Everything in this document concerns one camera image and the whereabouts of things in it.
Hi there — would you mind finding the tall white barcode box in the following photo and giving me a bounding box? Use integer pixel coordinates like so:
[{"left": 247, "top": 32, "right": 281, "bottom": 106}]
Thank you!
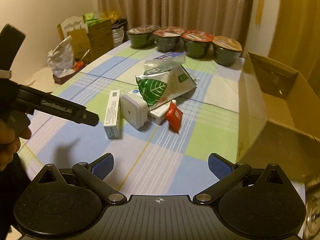
[{"left": 104, "top": 89, "right": 120, "bottom": 139}]

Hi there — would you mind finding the white square device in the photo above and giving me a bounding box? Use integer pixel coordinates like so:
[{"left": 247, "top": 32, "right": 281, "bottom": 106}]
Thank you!
[{"left": 120, "top": 94, "right": 148, "bottom": 129}]

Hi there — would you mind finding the silver green leaf tea bag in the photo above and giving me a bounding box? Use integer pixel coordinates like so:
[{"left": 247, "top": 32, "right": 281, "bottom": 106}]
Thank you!
[{"left": 136, "top": 66, "right": 196, "bottom": 110}]

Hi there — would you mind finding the red snack packet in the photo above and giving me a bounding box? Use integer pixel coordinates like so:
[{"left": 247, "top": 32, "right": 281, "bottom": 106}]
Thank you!
[{"left": 165, "top": 102, "right": 183, "bottom": 133}]

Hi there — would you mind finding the person's left hand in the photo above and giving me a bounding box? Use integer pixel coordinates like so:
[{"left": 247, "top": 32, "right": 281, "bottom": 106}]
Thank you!
[{"left": 0, "top": 120, "right": 31, "bottom": 171}]

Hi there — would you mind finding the silver foil bag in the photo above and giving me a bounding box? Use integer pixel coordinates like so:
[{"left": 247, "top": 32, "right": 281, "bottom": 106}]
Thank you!
[{"left": 47, "top": 36, "right": 74, "bottom": 78}]

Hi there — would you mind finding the cardboard box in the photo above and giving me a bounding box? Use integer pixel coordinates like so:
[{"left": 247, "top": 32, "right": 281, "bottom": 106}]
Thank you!
[{"left": 237, "top": 52, "right": 319, "bottom": 183}]

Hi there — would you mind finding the flat white box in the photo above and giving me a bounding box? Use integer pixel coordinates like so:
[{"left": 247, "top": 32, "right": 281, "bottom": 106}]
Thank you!
[{"left": 148, "top": 100, "right": 176, "bottom": 125}]

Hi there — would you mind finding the brown cardboard boxes stack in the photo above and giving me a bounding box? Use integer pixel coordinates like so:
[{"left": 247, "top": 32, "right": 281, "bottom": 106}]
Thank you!
[{"left": 57, "top": 11, "right": 127, "bottom": 64}]

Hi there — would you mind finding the checkered tablecloth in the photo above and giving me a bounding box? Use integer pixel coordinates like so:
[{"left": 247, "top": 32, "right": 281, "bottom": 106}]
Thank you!
[{"left": 18, "top": 56, "right": 244, "bottom": 196}]

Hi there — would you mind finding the clear plastic blister package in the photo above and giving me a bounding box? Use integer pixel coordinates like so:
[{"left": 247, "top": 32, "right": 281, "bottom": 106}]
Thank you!
[{"left": 144, "top": 52, "right": 185, "bottom": 75}]

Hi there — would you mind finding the dark-lid noodle bowl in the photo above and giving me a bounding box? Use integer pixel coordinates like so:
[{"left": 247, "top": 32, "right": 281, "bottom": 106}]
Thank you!
[{"left": 126, "top": 25, "right": 160, "bottom": 49}]

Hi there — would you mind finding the red-lid noodle bowl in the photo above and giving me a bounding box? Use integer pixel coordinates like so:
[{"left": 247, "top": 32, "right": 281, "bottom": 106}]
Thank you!
[
  {"left": 182, "top": 30, "right": 214, "bottom": 59},
  {"left": 152, "top": 27, "right": 185, "bottom": 53}
]

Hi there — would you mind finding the orange-lid noodle bowl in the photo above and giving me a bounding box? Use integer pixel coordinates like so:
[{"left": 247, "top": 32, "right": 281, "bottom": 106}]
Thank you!
[{"left": 213, "top": 36, "right": 242, "bottom": 67}]

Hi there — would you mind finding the beige curtain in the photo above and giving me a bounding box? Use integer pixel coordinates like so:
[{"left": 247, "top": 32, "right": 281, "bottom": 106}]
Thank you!
[{"left": 97, "top": 0, "right": 253, "bottom": 45}]

